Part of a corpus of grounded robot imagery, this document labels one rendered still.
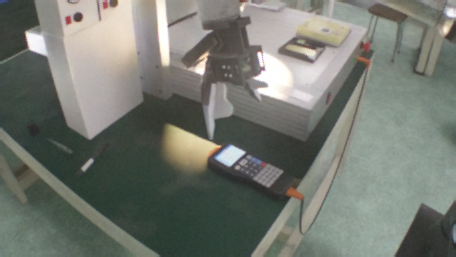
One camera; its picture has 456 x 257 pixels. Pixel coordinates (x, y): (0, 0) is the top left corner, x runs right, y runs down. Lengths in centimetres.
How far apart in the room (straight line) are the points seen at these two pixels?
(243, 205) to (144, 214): 20
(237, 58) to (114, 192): 40
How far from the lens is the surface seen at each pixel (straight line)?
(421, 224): 98
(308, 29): 116
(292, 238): 138
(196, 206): 69
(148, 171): 77
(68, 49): 79
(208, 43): 60
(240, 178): 71
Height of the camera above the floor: 129
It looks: 38 degrees down
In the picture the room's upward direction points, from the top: straight up
